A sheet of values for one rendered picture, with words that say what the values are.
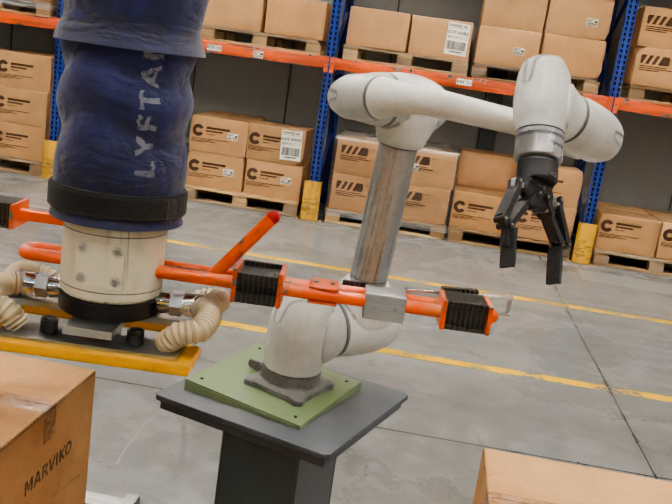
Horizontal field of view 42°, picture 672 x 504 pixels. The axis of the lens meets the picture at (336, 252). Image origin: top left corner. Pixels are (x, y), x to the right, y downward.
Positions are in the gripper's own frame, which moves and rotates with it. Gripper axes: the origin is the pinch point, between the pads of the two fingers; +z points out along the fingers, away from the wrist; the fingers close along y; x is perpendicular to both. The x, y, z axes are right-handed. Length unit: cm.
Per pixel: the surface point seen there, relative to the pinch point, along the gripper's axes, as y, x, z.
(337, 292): -32.2, 14.7, 10.0
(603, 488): 19.6, -4.0, 36.4
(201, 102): 335, 735, -345
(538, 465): 14.6, 6.7, 33.6
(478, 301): -13.7, -0.1, 8.7
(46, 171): 182, 752, -216
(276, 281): -41.7, 19.1, 9.9
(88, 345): -64, 35, 24
